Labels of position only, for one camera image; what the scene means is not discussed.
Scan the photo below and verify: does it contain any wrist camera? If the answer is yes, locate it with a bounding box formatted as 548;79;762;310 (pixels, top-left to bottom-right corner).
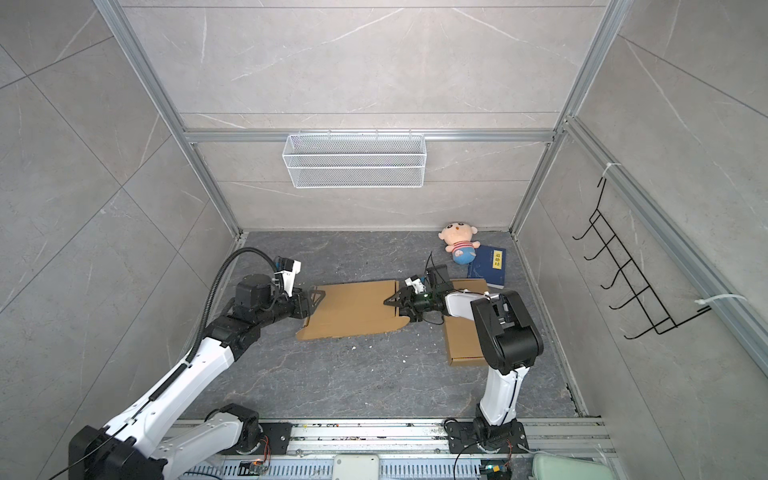
275;257;301;297
405;275;426;294

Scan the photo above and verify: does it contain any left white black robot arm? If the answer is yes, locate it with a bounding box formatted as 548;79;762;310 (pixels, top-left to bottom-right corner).
64;274;326;479

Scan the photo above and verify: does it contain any dark blue book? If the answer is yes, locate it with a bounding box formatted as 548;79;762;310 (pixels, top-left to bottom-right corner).
467;245;508;289

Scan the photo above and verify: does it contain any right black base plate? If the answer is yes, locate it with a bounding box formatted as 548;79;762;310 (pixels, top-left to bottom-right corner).
442;417;528;454

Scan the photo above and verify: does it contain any white electrical box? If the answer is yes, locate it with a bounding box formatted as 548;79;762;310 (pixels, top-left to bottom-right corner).
332;454;380;480

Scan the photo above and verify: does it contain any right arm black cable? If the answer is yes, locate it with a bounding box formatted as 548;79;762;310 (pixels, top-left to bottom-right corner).
419;251;523;421

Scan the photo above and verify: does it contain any white wire mesh basket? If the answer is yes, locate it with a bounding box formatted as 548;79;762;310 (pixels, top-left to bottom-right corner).
282;133;428;189

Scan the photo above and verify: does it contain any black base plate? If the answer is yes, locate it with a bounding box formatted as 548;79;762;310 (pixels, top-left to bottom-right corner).
225;422;293;455
442;417;528;454

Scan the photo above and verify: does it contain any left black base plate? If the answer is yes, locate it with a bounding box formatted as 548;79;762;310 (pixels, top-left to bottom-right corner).
225;422;293;455

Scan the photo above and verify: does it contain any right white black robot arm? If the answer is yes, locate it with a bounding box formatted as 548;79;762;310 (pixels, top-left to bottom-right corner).
383;265;544;442

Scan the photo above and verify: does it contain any brown cardboard sheet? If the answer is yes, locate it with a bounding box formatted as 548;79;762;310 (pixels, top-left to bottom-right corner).
296;280;410;341

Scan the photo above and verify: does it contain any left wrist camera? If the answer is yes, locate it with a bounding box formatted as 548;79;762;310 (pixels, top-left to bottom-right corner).
275;257;301;297

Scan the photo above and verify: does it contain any pale green container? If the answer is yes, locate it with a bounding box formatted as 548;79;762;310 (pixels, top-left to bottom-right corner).
532;453;614;480

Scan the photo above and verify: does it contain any plush doll striped shirt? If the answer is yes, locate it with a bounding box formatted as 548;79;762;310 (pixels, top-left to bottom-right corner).
438;222;480;265

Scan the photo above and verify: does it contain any aluminium mounting rail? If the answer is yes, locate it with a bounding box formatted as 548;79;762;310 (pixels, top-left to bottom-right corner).
260;418;617;460

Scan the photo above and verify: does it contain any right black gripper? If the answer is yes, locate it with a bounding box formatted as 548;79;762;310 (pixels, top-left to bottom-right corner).
386;286;439;322

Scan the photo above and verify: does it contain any black wire hook rack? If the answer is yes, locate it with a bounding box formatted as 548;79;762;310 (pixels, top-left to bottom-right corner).
572;178;712;341

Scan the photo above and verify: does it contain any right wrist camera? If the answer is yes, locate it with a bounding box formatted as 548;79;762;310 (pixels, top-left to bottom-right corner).
405;275;426;294

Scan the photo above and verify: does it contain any brown cardboard box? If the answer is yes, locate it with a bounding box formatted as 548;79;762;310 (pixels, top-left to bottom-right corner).
443;279;488;367

